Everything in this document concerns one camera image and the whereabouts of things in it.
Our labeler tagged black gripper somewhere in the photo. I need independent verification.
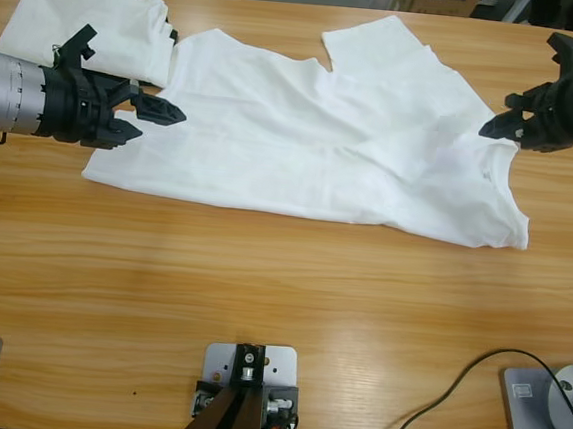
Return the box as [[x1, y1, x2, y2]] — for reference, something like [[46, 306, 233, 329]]
[[476, 63, 573, 156], [34, 65, 191, 157]]

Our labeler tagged white t-shirt with black print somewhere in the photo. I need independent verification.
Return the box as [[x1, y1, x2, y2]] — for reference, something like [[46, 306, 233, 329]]
[[76, 0, 549, 255]]

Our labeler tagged folded black garment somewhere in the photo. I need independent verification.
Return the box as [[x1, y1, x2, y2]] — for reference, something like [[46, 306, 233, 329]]
[[126, 7, 183, 91]]

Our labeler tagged folded white t-shirt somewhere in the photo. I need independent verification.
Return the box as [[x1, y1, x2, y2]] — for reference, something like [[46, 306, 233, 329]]
[[0, 0, 182, 90]]

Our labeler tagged cardboard box with AUX print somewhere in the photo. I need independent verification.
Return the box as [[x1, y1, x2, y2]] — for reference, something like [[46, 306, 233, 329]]
[[409, 0, 485, 20]]

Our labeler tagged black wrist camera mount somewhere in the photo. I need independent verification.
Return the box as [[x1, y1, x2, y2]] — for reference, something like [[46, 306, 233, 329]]
[[51, 21, 100, 76], [542, 30, 573, 85]]

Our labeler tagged grey metal frame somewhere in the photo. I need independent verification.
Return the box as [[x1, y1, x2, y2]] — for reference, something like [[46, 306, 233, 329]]
[[501, 0, 537, 21]]

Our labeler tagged arm base with cable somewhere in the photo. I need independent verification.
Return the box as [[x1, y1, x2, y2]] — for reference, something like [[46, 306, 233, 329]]
[[380, 338, 573, 429]]

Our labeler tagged black post clamp with bolt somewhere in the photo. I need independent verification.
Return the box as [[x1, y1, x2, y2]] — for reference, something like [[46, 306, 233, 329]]
[[229, 339, 270, 390]]

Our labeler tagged black post bracket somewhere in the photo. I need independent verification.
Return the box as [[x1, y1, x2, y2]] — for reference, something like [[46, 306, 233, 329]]
[[190, 377, 227, 421], [261, 381, 302, 423]]

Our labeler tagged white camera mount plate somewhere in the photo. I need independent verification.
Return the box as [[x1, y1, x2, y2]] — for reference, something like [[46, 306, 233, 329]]
[[197, 338, 302, 429]]

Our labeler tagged dark camera post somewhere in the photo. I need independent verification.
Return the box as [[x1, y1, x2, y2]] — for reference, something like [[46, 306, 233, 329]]
[[169, 378, 268, 429]]

